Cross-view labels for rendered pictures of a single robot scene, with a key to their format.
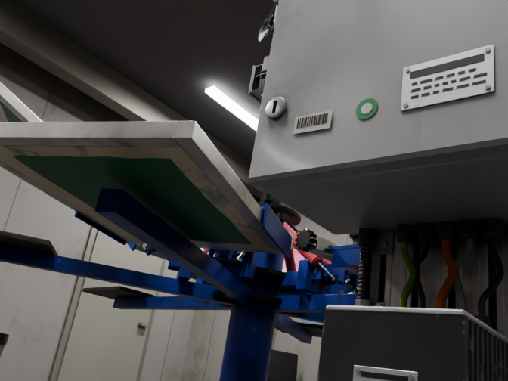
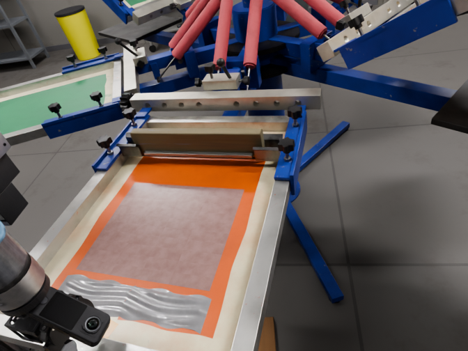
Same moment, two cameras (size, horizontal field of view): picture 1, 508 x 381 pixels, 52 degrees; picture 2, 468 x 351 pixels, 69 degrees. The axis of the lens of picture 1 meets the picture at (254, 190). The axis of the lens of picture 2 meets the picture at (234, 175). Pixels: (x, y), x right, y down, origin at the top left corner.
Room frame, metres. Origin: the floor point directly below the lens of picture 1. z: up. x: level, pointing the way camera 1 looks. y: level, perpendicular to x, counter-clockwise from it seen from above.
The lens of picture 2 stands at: (1.39, -1.43, 1.57)
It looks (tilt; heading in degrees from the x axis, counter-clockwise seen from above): 40 degrees down; 64
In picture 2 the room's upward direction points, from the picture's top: 13 degrees counter-clockwise
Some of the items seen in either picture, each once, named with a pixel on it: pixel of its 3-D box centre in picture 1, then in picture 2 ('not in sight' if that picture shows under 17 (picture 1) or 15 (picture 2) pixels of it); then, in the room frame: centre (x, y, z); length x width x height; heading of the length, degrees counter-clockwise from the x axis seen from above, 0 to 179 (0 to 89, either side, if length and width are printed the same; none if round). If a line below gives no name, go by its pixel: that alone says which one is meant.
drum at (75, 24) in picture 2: not in sight; (79, 33); (2.20, 4.08, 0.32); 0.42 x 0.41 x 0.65; 139
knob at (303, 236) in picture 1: (308, 241); (131, 102); (1.64, -0.20, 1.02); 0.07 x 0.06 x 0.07; 40
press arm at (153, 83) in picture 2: (204, 267); (136, 92); (1.74, 0.12, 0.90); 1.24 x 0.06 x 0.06; 160
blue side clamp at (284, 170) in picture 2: not in sight; (292, 149); (1.88, -0.82, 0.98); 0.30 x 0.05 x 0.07; 40
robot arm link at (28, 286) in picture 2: not in sight; (11, 283); (1.22, -0.99, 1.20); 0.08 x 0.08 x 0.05
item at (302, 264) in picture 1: (258, 281); (257, 40); (2.33, -0.09, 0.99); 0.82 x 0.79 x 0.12; 40
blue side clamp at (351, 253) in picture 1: (375, 255); (126, 145); (1.53, -0.40, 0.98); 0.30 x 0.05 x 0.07; 40
